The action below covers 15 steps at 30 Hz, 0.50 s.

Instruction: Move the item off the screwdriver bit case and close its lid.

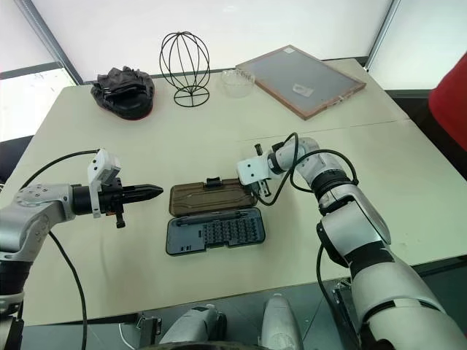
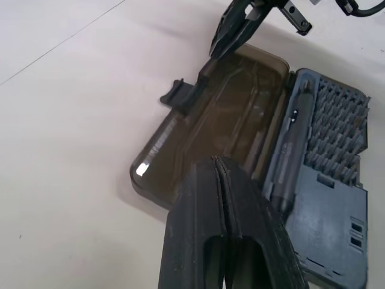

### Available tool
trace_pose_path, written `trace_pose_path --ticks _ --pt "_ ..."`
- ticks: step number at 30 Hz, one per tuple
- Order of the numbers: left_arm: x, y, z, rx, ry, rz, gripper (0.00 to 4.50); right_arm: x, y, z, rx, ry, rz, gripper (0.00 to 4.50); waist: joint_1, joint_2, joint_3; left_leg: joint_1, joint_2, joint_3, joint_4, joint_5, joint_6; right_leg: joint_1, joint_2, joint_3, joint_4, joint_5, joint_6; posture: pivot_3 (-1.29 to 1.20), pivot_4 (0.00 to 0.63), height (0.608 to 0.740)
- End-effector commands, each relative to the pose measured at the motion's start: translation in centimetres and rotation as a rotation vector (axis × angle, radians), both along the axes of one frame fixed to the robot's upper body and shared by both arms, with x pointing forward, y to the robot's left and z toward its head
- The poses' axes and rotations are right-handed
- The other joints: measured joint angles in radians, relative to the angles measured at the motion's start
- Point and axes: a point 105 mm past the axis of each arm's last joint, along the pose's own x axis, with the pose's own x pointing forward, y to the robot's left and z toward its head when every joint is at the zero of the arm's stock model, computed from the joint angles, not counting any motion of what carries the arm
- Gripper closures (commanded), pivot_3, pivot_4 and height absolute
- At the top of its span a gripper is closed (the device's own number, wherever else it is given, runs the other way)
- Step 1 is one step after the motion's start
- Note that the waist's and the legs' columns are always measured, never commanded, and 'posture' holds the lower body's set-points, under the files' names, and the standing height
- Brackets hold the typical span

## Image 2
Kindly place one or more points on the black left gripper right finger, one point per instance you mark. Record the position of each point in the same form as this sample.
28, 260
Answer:
258, 216

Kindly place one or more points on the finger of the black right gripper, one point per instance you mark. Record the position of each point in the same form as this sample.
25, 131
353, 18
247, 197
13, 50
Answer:
237, 30
296, 15

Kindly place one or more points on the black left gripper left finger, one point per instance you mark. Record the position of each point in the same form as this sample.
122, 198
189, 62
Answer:
192, 216

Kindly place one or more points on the blue-grey screwdriver bit case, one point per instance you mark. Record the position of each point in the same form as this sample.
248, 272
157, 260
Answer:
237, 120

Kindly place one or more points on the dark grey precision screwdriver pen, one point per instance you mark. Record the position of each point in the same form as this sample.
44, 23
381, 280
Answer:
290, 141

